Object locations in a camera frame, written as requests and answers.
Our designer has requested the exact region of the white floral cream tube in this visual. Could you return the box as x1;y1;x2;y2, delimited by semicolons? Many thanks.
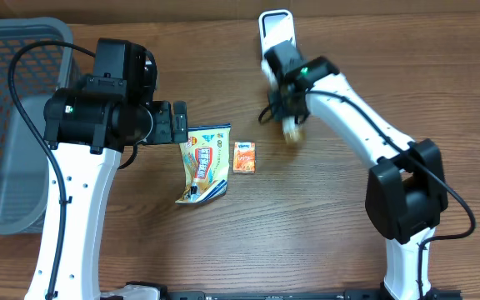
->
282;117;303;144

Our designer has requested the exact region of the white blue wipes pack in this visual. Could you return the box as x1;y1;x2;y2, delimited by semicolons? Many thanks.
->
175;123;231;205

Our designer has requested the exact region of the orange Kleenex tissue pack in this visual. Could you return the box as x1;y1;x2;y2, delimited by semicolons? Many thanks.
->
233;142;256;173

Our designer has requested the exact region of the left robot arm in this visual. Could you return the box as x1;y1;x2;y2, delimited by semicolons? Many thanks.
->
26;38;188;299

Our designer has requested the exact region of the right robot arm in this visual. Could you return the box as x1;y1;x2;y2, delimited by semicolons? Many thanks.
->
262;40;448;299

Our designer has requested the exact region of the white barcode scanner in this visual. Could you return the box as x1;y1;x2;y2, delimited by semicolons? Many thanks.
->
258;9;296;55

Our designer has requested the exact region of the grey plastic shopping basket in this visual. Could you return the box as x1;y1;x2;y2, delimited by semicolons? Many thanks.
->
0;17;73;235

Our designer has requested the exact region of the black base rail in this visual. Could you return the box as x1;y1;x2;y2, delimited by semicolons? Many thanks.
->
97;289;464;300

